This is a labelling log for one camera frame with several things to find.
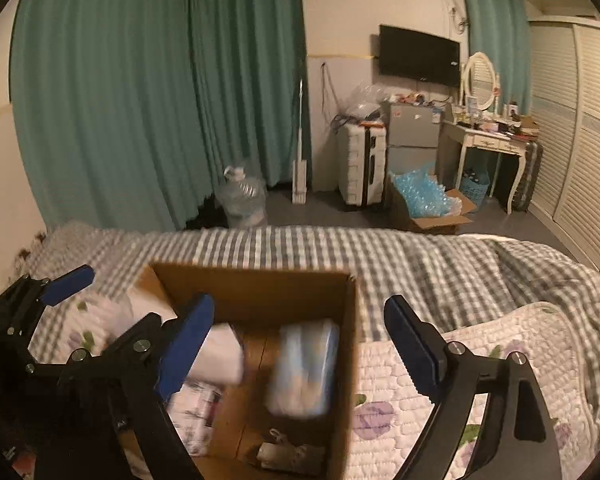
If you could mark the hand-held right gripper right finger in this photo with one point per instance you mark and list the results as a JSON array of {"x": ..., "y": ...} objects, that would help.
[{"x": 412, "y": 347}]

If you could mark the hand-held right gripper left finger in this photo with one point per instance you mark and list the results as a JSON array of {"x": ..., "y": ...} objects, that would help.
[{"x": 187, "y": 347}]

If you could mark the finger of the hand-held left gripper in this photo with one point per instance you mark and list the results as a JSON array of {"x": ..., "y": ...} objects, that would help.
[{"x": 70, "y": 282}]

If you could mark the white tissue pack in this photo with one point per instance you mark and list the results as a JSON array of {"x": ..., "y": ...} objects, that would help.
[{"x": 222, "y": 355}]

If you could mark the brown cardboard box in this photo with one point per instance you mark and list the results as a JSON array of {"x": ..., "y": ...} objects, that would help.
[{"x": 260, "y": 285}]

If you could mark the blue tissue pack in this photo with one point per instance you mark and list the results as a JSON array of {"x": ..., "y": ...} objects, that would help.
[{"x": 302, "y": 370}]

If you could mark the floral printed tissue pack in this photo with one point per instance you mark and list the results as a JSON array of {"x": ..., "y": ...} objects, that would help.
[{"x": 195, "y": 415}]

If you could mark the grey plaid blanket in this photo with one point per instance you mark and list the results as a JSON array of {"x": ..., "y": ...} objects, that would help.
[{"x": 405, "y": 265}]

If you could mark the white floral quilt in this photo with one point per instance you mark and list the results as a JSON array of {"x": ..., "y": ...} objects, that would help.
[{"x": 395, "y": 435}]

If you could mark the cardboard box with open flaps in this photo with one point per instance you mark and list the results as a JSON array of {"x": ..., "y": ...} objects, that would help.
[{"x": 405, "y": 212}]

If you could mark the small grey cloth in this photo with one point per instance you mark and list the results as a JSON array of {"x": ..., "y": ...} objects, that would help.
[{"x": 290, "y": 450}]

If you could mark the pile of blue plastic bottles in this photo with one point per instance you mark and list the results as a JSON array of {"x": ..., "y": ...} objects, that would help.
[{"x": 422, "y": 192}]

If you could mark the clear water jug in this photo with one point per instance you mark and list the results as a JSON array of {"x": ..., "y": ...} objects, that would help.
[{"x": 242, "y": 200}]

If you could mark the blue plastic basket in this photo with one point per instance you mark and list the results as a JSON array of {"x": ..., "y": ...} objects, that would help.
[{"x": 475, "y": 187}]

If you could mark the white ribbed suitcase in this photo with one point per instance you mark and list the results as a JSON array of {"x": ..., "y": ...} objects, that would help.
[{"x": 360, "y": 165}]

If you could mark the white flat mop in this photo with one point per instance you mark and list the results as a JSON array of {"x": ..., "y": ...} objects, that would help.
[{"x": 299, "y": 180}]

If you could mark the wide green curtain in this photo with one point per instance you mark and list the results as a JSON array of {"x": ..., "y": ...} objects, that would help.
[{"x": 130, "y": 85}]

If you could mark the dark patterned suitcase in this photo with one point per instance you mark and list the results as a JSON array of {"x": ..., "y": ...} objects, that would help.
[{"x": 530, "y": 175}]

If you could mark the white dressing table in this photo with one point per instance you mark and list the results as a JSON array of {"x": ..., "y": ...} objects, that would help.
[{"x": 480, "y": 140}]

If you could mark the grey mini fridge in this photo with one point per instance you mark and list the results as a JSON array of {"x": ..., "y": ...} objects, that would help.
[{"x": 412, "y": 127}]

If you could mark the pile of cosmetics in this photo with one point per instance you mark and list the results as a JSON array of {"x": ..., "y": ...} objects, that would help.
[{"x": 500, "y": 127}]

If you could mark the clear plastic bag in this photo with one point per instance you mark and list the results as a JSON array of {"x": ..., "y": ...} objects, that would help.
[{"x": 365, "y": 100}]

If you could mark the white louvred wardrobe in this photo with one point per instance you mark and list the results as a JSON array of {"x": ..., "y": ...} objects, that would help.
[{"x": 575, "y": 125}]

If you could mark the white oval mirror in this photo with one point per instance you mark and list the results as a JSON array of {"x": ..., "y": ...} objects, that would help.
[{"x": 480, "y": 77}]

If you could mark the narrow green curtain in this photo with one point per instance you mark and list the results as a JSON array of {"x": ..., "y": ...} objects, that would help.
[{"x": 495, "y": 20}]

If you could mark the black wall television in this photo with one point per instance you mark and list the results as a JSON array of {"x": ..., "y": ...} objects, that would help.
[{"x": 417, "y": 55}]

